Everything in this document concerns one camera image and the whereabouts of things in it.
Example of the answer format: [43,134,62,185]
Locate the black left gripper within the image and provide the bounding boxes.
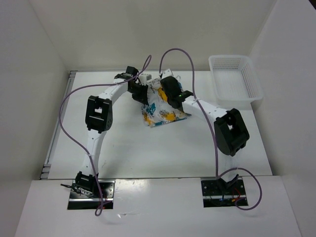
[128,83,149,105]

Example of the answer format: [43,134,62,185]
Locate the printed yellow teal white shorts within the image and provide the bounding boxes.
[141,78,191,127]

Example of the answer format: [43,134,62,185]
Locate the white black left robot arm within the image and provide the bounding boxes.
[75,66,148,198]

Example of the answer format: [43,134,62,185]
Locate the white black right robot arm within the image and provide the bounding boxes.
[160,76,250,195]

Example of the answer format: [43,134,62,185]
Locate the white plastic laundry basket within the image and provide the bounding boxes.
[208,55,264,108]

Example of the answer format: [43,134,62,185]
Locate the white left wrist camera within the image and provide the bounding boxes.
[138,74,152,85]

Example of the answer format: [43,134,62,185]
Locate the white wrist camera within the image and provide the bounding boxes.
[159,69,173,79]
[138,74,152,85]

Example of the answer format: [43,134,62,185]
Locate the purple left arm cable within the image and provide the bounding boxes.
[59,54,153,217]

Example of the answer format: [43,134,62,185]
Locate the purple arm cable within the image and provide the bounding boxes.
[59,54,153,217]
[159,47,263,211]

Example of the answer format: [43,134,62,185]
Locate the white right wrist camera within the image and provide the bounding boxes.
[159,69,173,79]

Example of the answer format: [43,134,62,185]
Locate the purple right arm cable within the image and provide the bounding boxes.
[159,47,263,211]

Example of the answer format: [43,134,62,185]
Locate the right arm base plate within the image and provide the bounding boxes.
[200,178,248,208]

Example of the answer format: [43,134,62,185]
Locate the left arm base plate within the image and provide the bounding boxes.
[67,180,115,210]

